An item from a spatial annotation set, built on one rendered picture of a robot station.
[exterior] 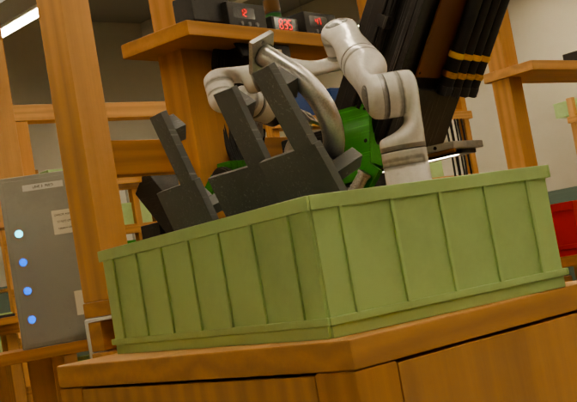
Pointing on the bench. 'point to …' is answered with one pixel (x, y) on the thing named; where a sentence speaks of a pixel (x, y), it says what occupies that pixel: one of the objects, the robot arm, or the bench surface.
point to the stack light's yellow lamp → (271, 5)
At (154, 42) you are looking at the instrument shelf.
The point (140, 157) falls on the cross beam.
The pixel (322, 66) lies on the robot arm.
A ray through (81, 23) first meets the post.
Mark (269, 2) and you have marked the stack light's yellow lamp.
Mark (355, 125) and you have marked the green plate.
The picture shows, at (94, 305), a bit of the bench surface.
